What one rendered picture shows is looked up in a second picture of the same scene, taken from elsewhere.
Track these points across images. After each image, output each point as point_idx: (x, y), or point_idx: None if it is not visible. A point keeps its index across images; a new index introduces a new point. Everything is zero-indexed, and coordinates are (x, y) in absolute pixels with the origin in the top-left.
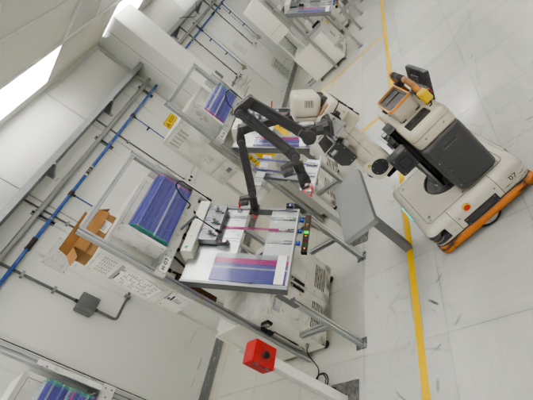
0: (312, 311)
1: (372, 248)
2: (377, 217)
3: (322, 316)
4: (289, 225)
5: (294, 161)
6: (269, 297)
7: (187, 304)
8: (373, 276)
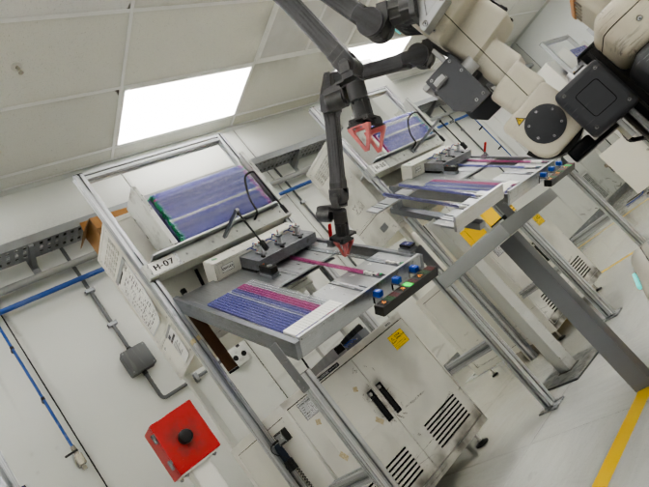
0: (340, 417)
1: (578, 391)
2: (514, 230)
3: (358, 438)
4: (385, 271)
5: (341, 71)
6: None
7: (189, 357)
8: (550, 439)
